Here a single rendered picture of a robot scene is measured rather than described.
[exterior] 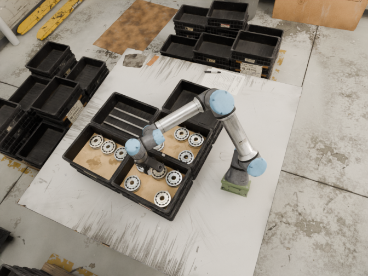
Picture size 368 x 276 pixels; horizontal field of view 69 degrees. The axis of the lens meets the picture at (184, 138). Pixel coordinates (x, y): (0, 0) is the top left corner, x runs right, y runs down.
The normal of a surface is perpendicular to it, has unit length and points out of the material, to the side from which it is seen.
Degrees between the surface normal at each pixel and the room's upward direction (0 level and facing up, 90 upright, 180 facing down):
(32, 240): 0
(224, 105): 42
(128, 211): 0
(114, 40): 0
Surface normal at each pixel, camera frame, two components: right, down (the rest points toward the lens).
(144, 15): -0.10, -0.51
